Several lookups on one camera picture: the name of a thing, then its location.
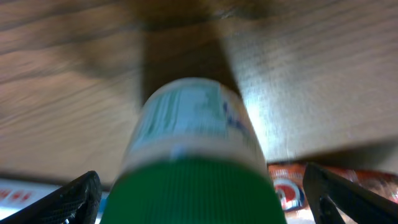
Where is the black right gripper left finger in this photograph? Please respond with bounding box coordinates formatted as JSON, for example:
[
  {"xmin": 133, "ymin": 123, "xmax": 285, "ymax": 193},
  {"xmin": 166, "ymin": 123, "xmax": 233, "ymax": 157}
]
[{"xmin": 1, "ymin": 170, "xmax": 102, "ymax": 224}]

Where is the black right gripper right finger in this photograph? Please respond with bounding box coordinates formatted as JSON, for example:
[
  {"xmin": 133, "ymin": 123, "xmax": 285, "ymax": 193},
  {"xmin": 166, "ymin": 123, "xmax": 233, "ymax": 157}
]
[{"xmin": 303, "ymin": 164, "xmax": 397, "ymax": 224}]

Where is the orange chocolate bar wrapper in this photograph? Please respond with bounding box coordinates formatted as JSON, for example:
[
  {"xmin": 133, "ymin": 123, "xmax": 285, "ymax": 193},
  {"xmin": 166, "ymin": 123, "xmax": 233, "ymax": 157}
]
[{"xmin": 268, "ymin": 163, "xmax": 397, "ymax": 224}]

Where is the green lid jar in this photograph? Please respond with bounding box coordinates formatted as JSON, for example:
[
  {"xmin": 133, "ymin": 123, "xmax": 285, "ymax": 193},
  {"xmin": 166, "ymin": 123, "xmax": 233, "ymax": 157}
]
[{"xmin": 101, "ymin": 78, "xmax": 285, "ymax": 224}]

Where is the white green box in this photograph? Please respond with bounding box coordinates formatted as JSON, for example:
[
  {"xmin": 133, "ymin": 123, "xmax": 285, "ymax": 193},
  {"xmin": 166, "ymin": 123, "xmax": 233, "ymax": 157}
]
[{"xmin": 1, "ymin": 179, "xmax": 108, "ymax": 223}]

